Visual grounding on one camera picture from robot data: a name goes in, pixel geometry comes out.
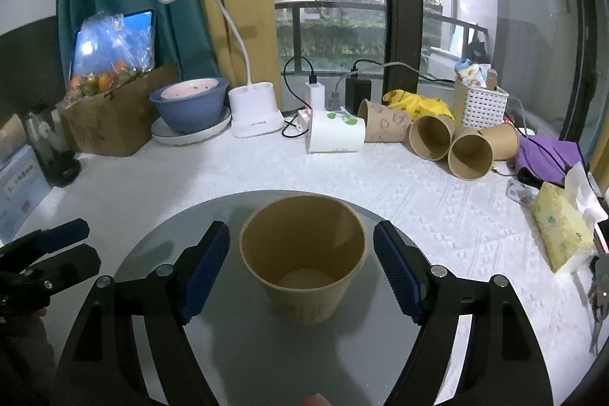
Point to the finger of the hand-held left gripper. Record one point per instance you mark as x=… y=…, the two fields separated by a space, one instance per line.
x=62 y=232
x=71 y=263

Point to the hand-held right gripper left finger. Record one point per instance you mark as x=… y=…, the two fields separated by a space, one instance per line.
x=209 y=263

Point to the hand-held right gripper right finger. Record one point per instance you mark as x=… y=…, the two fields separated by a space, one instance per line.
x=397 y=268

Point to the plain brown paper cup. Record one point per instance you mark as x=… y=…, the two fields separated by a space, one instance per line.
x=304 y=292
x=468 y=156
x=505 y=142
x=428 y=140

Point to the brown patterned paper cup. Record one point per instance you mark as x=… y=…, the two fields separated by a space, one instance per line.
x=385 y=123

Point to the white green-print paper cup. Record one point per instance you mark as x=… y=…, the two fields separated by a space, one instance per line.
x=333 y=137

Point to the white textured tablecloth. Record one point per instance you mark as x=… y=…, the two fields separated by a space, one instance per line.
x=428 y=220

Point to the blue and white box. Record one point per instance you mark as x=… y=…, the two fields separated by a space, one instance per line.
x=19 y=192

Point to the dark glass jar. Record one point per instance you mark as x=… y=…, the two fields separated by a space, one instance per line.
x=57 y=168

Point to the cardboard box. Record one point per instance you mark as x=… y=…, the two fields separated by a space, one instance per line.
x=119 y=120

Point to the round grey tray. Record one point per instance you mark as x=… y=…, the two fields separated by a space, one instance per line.
x=285 y=363

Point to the white plate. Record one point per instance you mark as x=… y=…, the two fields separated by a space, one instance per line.
x=166 y=137

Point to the small printed wrapper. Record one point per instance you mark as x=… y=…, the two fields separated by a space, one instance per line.
x=521 y=192

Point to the blue bowl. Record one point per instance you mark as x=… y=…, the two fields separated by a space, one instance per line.
x=190 y=113

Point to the clear bag of oranges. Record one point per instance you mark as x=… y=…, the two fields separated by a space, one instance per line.
x=102 y=80

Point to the white desk lamp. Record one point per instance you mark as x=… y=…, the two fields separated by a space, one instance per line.
x=252 y=111

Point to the yellow crumpled bag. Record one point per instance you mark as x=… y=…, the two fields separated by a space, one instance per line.
x=418 y=104

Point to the white power strip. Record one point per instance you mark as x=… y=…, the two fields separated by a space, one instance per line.
x=299 y=120

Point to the yellow tissue pack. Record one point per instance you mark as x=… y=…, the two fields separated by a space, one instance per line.
x=561 y=230

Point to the purple cloth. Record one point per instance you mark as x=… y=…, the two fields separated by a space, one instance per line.
x=537 y=158

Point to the black power adapter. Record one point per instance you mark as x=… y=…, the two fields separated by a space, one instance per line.
x=358 y=94

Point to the white perforated basket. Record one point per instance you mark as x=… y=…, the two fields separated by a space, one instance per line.
x=478 y=108

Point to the white charger plug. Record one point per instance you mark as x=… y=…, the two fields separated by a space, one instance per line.
x=316 y=97

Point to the blue and white packet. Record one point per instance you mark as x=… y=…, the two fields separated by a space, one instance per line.
x=465 y=72

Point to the tablet with blue screen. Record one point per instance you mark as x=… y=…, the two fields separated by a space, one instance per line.
x=139 y=30

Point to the balcony railing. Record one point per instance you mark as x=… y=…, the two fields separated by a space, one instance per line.
x=333 y=6

